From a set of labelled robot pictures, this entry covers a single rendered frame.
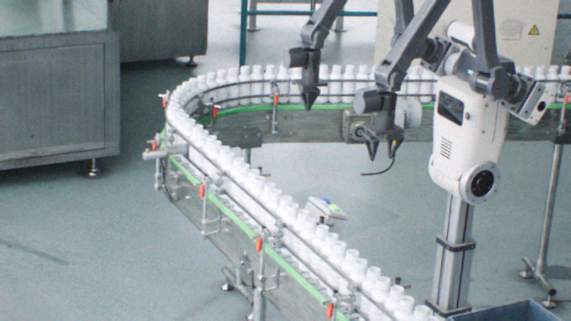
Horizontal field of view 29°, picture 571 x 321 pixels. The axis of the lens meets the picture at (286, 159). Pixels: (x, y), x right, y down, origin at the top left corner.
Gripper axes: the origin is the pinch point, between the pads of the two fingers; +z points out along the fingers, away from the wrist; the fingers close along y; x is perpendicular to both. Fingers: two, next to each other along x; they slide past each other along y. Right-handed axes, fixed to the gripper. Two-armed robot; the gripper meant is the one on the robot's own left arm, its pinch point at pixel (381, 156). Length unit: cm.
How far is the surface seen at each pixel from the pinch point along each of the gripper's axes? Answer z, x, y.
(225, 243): 53, 63, -19
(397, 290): 25.6, -33.1, -12.3
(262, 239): 33.2, 23.7, -25.1
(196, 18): 92, 522, 164
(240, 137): 52, 160, 31
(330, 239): 24.3, -0.1, -14.7
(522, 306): 46, -21, 43
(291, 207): 24.1, 24.2, -15.1
